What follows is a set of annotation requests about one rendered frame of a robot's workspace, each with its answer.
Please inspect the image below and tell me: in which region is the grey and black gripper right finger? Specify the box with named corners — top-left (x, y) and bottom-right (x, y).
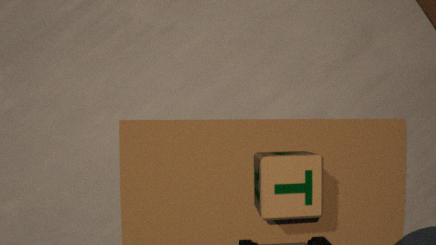
top-left (307, 236), bottom-right (332, 245)

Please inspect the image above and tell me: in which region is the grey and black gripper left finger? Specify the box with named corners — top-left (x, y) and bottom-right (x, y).
top-left (239, 240), bottom-right (255, 245)

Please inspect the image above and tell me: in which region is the tan flat mat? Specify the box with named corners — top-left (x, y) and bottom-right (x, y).
top-left (119, 119), bottom-right (406, 245)

